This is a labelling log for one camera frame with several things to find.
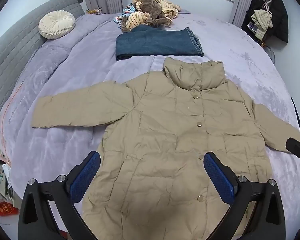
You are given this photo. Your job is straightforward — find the beige puffer jacket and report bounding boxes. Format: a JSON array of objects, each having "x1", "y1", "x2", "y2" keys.
[{"x1": 31, "y1": 57, "x2": 300, "y2": 240}]

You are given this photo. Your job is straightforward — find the clothes rack with dark coats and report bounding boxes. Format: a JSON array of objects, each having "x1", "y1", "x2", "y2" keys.
[{"x1": 241, "y1": 0, "x2": 289, "y2": 43}]

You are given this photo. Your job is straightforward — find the beige striped garment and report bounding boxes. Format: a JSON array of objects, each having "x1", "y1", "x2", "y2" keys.
[{"x1": 125, "y1": 0, "x2": 182, "y2": 30}]

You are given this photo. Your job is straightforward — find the orange cable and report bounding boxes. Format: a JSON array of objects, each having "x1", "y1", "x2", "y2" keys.
[{"x1": 0, "y1": 79, "x2": 25, "y2": 165}]

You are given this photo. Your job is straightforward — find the colourful patterned cloth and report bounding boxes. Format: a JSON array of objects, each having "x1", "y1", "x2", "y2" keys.
[{"x1": 113, "y1": 4, "x2": 138, "y2": 27}]

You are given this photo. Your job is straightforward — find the grey quilted headboard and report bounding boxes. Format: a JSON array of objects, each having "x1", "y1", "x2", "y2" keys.
[{"x1": 0, "y1": 0, "x2": 85, "y2": 113}]

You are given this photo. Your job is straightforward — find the dark blue bed strap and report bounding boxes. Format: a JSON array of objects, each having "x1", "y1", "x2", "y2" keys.
[{"x1": 291, "y1": 97, "x2": 300, "y2": 132}]

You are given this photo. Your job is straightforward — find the light green hanging jacket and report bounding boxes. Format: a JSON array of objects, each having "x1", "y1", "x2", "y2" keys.
[{"x1": 251, "y1": 9, "x2": 273, "y2": 40}]

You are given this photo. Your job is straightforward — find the red bag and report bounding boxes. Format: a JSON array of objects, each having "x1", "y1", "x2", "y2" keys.
[{"x1": 0, "y1": 201, "x2": 18, "y2": 217}]

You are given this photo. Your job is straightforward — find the round cream pillow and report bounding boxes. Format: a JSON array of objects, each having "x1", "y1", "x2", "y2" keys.
[{"x1": 38, "y1": 10, "x2": 75, "y2": 40}]

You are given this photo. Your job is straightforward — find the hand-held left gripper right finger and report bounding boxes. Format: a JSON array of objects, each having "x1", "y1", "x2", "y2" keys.
[{"x1": 203, "y1": 151, "x2": 287, "y2": 240}]

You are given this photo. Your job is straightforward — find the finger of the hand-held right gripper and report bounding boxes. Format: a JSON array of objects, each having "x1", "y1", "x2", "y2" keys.
[{"x1": 286, "y1": 137, "x2": 300, "y2": 173}]

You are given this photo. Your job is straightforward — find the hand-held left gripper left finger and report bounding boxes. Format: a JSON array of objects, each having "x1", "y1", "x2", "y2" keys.
[{"x1": 17, "y1": 151, "x2": 101, "y2": 240}]

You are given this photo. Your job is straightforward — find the purple plush blanket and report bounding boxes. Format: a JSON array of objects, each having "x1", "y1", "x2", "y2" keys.
[{"x1": 0, "y1": 11, "x2": 300, "y2": 230}]

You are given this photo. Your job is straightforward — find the folded blue jeans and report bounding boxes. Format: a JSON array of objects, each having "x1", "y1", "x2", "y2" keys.
[{"x1": 115, "y1": 26, "x2": 205, "y2": 61}]

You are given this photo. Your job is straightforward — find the brown fuzzy garment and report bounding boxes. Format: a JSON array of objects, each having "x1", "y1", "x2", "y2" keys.
[{"x1": 121, "y1": 0, "x2": 173, "y2": 33}]

